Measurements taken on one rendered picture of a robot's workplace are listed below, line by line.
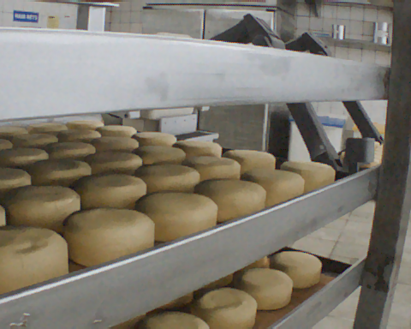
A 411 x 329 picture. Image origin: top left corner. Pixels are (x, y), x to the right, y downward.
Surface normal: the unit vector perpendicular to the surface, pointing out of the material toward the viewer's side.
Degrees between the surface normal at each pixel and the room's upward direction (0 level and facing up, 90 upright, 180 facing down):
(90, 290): 90
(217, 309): 0
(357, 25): 90
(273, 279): 0
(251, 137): 90
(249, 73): 90
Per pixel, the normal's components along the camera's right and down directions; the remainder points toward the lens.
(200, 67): 0.78, 0.17
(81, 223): 0.06, -0.98
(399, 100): -0.62, 0.11
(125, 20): -0.40, 0.16
